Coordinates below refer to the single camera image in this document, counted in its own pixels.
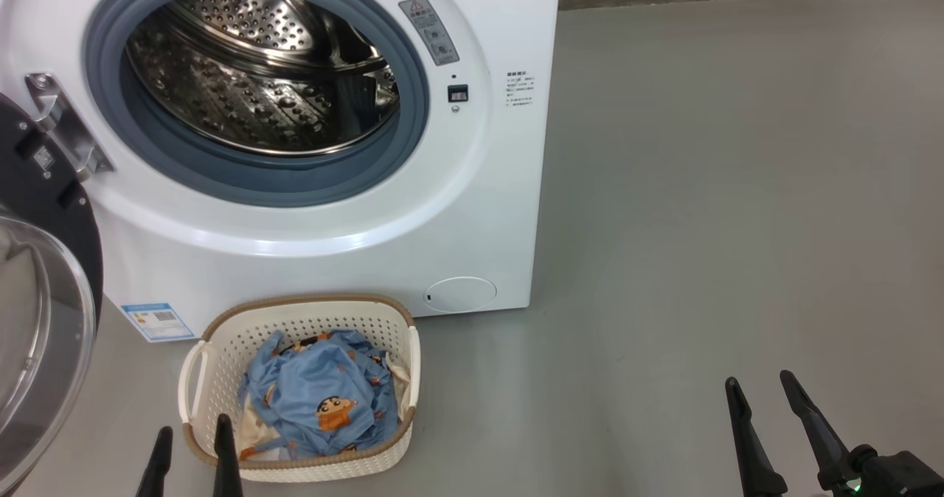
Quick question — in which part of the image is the round white filter cover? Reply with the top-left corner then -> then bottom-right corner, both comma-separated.
424,277 -> 497,313

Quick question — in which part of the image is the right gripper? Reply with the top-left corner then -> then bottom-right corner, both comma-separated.
725,370 -> 944,497

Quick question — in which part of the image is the round washing machine door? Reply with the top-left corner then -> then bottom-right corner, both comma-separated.
0,91 -> 104,494

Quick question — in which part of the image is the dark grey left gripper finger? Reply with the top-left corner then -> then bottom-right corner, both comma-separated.
214,414 -> 244,497
136,427 -> 174,497

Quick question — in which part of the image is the silver metal door hinge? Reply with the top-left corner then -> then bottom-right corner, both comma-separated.
24,73 -> 115,182

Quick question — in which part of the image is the blue energy label sticker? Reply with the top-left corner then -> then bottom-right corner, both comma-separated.
122,303 -> 195,343

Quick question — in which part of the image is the small printed text label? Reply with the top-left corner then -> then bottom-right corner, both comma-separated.
506,71 -> 536,108

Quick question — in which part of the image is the cream perforated laundry basket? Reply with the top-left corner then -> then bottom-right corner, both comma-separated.
178,293 -> 421,483

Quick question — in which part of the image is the white front-load washing machine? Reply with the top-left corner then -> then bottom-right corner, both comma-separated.
83,0 -> 430,209
0,0 -> 561,343

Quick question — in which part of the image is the cream pale yellow garment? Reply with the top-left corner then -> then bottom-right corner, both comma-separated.
240,353 -> 411,461

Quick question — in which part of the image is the grey warning sticker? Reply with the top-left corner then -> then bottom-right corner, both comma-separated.
399,0 -> 459,66

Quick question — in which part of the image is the blue cartoon print garment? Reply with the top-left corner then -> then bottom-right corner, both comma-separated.
237,329 -> 399,459

